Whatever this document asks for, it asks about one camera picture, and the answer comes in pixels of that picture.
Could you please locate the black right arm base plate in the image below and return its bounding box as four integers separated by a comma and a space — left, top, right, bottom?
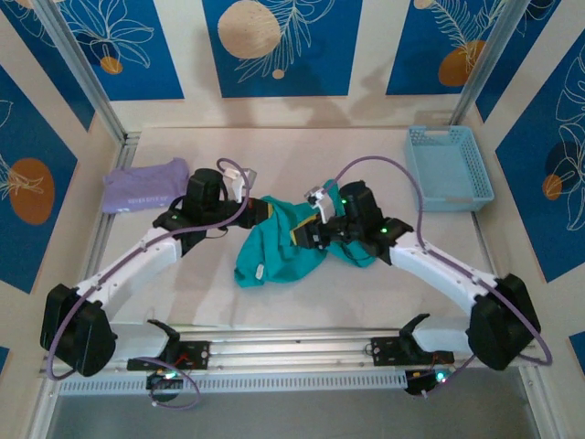
370, 336, 456, 368

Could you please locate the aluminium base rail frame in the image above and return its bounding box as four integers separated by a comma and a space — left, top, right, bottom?
38, 325, 545, 380

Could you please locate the aluminium frame post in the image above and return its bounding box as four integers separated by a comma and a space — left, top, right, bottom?
450, 0, 527, 127
31, 0, 128, 142

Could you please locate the aluminium table side rail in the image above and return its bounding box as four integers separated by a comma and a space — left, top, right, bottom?
470, 212, 508, 294
72, 132, 143, 330

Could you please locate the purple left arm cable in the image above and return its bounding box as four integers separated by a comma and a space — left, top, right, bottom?
48, 157, 252, 411

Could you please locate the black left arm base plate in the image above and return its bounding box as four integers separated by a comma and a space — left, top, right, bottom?
126, 340, 212, 372

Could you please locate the teal t-shirt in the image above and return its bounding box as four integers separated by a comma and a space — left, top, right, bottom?
233, 178, 365, 290

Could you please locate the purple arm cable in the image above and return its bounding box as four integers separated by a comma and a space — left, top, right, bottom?
335, 155, 553, 398
48, 157, 252, 411

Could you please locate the white slotted cable duct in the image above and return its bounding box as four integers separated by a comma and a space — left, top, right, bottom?
57, 369, 410, 397

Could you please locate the folded lavender t-shirt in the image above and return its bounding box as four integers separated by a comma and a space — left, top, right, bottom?
102, 157, 192, 215

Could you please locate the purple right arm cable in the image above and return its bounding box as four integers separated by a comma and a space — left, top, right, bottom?
335, 155, 553, 398

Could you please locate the light blue plastic basket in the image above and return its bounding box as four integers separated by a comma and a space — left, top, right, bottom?
403, 125, 495, 214

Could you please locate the black controller board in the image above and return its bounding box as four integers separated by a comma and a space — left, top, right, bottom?
145, 369, 184, 403
404, 368, 458, 398

